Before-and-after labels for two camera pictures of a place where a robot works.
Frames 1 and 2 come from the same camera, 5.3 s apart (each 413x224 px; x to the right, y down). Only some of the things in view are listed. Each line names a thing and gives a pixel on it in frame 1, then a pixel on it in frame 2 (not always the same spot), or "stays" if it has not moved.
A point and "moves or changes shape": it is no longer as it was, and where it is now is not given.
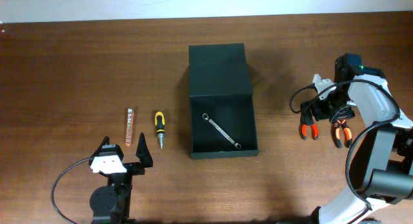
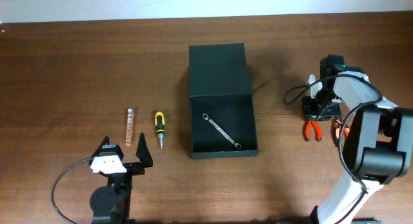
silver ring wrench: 206,117 stays
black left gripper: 143,155 stays
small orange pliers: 315,131 moves or changes shape
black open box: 220,86 stays
